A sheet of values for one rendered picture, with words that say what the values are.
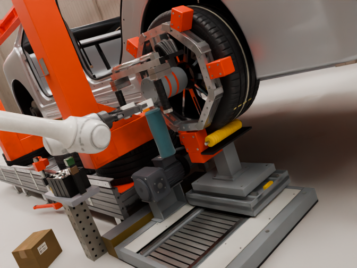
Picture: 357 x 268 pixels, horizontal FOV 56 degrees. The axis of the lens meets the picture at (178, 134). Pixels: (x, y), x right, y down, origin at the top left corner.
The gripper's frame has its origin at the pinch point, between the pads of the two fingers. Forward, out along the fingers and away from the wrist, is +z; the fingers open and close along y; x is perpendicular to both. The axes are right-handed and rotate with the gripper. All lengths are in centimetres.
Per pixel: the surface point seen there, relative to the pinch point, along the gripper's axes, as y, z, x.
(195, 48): 7.0, 32.4, 13.7
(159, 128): -25.2, 22.1, -18.6
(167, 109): 1.4, 11.1, -6.4
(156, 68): 2.3, 12.0, 11.2
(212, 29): 11.0, 42.5, 19.0
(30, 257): -103, -47, -71
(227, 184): -10, 41, -60
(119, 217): -76, 4, -70
